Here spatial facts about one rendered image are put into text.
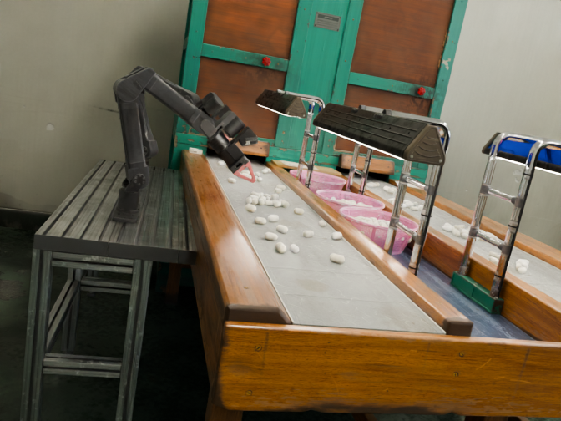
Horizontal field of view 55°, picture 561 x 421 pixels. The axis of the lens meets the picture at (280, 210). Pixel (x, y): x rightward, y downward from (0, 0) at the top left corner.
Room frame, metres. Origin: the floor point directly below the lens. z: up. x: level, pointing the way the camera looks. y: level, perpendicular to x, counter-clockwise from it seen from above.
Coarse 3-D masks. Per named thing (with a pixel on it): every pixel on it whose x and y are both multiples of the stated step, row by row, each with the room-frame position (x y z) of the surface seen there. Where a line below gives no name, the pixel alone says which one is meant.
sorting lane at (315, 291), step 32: (224, 192) 1.86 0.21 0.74; (256, 192) 1.96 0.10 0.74; (288, 192) 2.07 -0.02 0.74; (256, 224) 1.49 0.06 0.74; (288, 224) 1.56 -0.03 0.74; (288, 256) 1.24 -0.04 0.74; (320, 256) 1.28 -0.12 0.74; (352, 256) 1.33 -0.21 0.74; (288, 288) 1.02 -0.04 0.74; (320, 288) 1.06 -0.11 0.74; (352, 288) 1.09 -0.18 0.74; (384, 288) 1.13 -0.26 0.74; (320, 320) 0.89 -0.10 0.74; (352, 320) 0.92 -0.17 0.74; (384, 320) 0.95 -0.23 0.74; (416, 320) 0.98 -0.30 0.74
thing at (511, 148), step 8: (496, 136) 1.69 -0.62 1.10; (488, 144) 1.69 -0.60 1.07; (504, 144) 1.63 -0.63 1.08; (512, 144) 1.60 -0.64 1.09; (520, 144) 1.57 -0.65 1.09; (528, 144) 1.54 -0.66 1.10; (488, 152) 1.66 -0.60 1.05; (504, 152) 1.59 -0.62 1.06; (512, 152) 1.57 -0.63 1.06; (520, 152) 1.54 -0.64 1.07; (544, 152) 1.46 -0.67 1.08; (552, 152) 1.44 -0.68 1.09; (560, 152) 1.42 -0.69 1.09; (512, 160) 1.55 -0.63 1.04; (520, 160) 1.52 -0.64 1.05; (544, 160) 1.44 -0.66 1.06; (552, 160) 1.41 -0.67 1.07; (560, 160) 1.39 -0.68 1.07; (544, 168) 1.42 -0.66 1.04; (552, 168) 1.39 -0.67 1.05; (560, 168) 1.37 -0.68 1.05
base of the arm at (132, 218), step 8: (120, 192) 1.58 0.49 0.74; (128, 192) 1.58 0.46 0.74; (136, 192) 1.60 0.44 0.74; (120, 200) 1.58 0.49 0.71; (128, 200) 1.58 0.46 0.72; (136, 200) 1.60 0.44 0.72; (120, 208) 1.58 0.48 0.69; (128, 208) 1.58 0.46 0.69; (136, 208) 1.60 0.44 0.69; (112, 216) 1.51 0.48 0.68; (120, 216) 1.53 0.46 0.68; (128, 216) 1.54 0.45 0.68; (136, 216) 1.56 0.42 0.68
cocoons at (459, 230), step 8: (368, 184) 2.58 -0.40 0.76; (376, 184) 2.66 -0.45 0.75; (392, 192) 2.50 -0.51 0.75; (392, 200) 2.23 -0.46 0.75; (408, 200) 2.28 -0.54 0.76; (416, 208) 2.15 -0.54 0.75; (448, 224) 1.91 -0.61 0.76; (456, 232) 1.80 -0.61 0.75; (464, 232) 1.83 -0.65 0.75; (488, 232) 1.89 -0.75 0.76; (480, 240) 1.80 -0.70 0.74; (496, 240) 1.83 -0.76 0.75; (496, 256) 1.58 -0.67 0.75; (520, 264) 1.51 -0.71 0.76; (520, 272) 1.46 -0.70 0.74
